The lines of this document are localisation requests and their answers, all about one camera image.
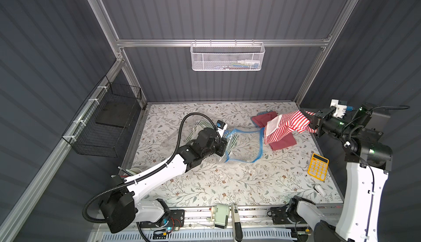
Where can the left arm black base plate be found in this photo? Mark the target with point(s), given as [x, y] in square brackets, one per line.
[174, 219]

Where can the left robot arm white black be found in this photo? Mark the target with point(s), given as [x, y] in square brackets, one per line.
[123, 207]

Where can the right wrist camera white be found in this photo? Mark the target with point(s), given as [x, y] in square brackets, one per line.
[340, 107]

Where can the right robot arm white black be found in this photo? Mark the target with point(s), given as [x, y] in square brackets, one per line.
[368, 164]

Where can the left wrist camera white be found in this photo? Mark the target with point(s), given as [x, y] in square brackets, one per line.
[221, 128]

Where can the yellow calculator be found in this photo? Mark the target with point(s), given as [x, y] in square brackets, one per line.
[318, 167]

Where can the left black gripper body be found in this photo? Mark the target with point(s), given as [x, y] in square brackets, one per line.
[222, 145]

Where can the red garment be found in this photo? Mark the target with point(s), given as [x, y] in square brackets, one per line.
[261, 121]

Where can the blue tank top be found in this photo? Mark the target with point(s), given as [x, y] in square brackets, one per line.
[266, 112]

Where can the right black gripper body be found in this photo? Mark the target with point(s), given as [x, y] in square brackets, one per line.
[318, 120]

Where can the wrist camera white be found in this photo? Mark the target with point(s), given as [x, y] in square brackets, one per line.
[221, 128]
[340, 107]

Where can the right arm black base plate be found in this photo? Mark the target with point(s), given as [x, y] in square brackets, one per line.
[279, 215]

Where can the black handle on rail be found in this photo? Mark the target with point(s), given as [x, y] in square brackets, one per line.
[236, 223]

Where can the white wire wall basket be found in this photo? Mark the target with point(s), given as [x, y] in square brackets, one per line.
[223, 56]

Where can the white metal pen cup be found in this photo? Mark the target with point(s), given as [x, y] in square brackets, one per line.
[130, 172]

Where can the green striped folded garment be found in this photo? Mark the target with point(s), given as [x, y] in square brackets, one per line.
[196, 128]

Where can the pale green box on rail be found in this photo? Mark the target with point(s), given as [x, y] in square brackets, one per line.
[220, 215]

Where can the black wire wall basket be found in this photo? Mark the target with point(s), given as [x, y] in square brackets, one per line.
[106, 126]

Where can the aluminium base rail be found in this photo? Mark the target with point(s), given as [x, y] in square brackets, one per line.
[198, 227]

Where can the clear vacuum bag blue zipper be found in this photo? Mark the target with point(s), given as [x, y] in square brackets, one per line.
[245, 144]

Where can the small white object on table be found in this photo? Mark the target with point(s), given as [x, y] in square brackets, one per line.
[320, 191]

